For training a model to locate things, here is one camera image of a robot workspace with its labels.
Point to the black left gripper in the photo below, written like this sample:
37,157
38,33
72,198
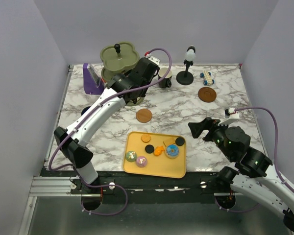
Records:
143,95

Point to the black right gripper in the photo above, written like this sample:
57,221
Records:
208,123

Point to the purple snowball cake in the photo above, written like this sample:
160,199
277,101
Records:
141,161

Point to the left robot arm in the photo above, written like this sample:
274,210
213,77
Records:
72,141

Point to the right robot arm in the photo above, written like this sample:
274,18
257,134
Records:
254,174

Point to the black cream mug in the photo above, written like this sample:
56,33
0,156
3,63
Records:
166,82

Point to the black patterned sandwich cookie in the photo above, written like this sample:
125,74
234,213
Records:
180,141

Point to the green tiered cake stand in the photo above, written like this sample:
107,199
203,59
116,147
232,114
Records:
118,61

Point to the rectangular beige biscuit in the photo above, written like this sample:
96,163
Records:
169,141

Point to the blue frosted donut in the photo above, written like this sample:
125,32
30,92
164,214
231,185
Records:
172,151

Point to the dark wooden coaster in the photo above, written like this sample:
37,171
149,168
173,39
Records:
207,94

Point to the black lamp white bulb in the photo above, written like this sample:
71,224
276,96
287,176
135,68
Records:
185,77

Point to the light wooden coaster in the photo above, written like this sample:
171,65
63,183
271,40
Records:
144,115

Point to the orange fish cookie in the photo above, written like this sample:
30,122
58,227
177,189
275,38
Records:
158,150

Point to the purple box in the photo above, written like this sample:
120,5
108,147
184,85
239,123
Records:
92,82

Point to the yellow serving tray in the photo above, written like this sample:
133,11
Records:
162,165

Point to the round orange biscuit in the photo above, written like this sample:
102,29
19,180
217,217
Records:
145,138

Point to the toy car blue wheels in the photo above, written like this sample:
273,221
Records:
208,81

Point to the dark blue mug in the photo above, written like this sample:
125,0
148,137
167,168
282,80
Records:
84,110

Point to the green snowball cake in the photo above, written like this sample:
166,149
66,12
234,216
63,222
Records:
131,156

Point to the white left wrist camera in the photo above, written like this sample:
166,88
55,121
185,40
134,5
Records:
152,58

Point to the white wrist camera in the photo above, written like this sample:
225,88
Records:
231,116
152,58

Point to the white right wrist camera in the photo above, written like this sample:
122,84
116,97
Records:
231,116

